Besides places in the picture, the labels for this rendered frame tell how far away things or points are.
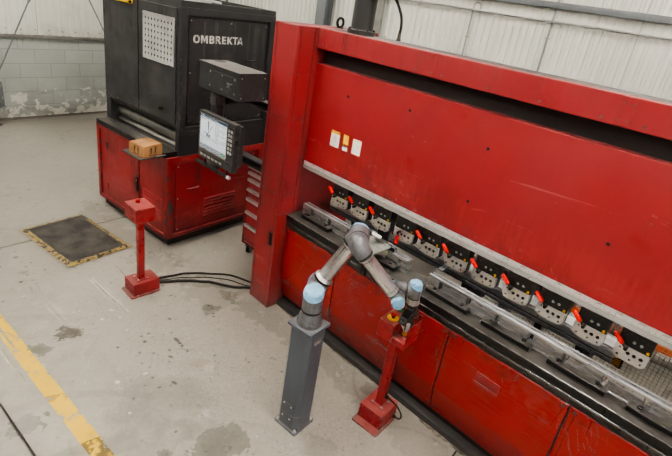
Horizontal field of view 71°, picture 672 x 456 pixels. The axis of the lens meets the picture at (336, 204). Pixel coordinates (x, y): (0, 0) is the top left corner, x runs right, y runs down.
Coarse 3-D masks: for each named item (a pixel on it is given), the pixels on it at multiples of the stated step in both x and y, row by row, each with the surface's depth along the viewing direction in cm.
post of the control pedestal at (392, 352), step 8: (392, 344) 292; (392, 352) 294; (392, 360) 295; (384, 368) 301; (392, 368) 300; (384, 376) 302; (384, 384) 304; (384, 392) 305; (376, 400) 311; (384, 400) 311
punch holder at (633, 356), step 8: (624, 328) 230; (624, 336) 231; (632, 336) 228; (640, 336) 226; (616, 344) 234; (632, 344) 229; (640, 344) 226; (648, 344) 224; (656, 344) 222; (616, 352) 235; (624, 352) 232; (632, 352) 229; (640, 352) 227; (648, 352) 225; (624, 360) 232; (632, 360) 230; (640, 360) 229; (648, 360) 225; (640, 368) 228
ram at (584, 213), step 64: (320, 64) 338; (320, 128) 350; (384, 128) 309; (448, 128) 277; (512, 128) 250; (384, 192) 319; (448, 192) 285; (512, 192) 257; (576, 192) 234; (640, 192) 215; (512, 256) 264; (576, 256) 240; (640, 256) 220; (640, 320) 225
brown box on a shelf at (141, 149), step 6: (144, 138) 427; (132, 144) 413; (138, 144) 409; (144, 144) 411; (150, 144) 414; (156, 144) 417; (126, 150) 422; (132, 150) 415; (138, 150) 411; (144, 150) 408; (150, 150) 413; (156, 150) 418; (132, 156) 413; (138, 156) 413; (144, 156) 410; (150, 156) 415; (156, 156) 420; (162, 156) 423
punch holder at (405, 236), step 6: (396, 222) 316; (402, 222) 313; (408, 222) 309; (396, 228) 317; (402, 228) 314; (408, 228) 310; (414, 228) 307; (420, 228) 313; (396, 234) 318; (402, 234) 314; (408, 234) 311; (414, 234) 310; (402, 240) 315; (408, 240) 312; (414, 240) 314
